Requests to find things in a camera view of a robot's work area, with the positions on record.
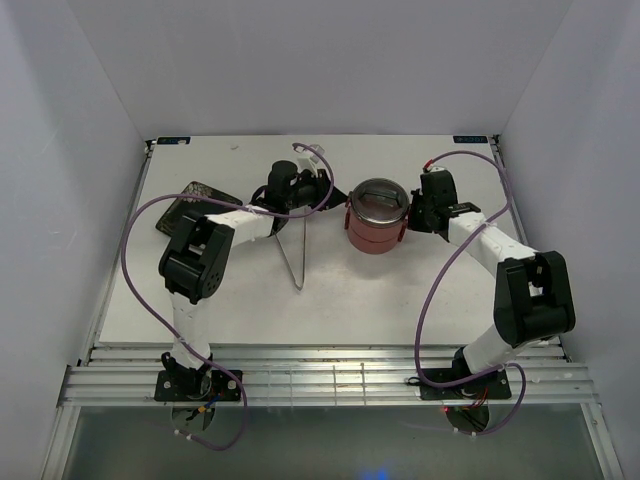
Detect pink lunch bowl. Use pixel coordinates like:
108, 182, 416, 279
347, 231, 399, 255
344, 199, 409, 243

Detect blue table label left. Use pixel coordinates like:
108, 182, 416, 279
156, 137, 191, 145

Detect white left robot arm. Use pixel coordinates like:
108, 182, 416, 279
159, 160, 347, 400

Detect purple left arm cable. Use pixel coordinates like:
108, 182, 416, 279
122, 143, 334, 454

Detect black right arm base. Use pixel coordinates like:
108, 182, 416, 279
418, 368, 512, 401

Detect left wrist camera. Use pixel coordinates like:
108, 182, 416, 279
294, 146, 323, 175

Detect metal serving tongs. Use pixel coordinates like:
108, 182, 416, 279
275, 219, 307, 292

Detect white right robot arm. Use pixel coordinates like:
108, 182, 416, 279
409, 167, 576, 397

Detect aluminium front rail frame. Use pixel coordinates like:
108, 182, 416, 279
58, 341, 597, 408

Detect blue table label right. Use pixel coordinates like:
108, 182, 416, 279
453, 135, 489, 144

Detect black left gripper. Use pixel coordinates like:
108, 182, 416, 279
285, 169, 349, 213

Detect blue table label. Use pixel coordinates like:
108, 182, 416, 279
156, 137, 191, 145
453, 135, 489, 144

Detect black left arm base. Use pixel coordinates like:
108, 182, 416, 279
153, 370, 243, 403

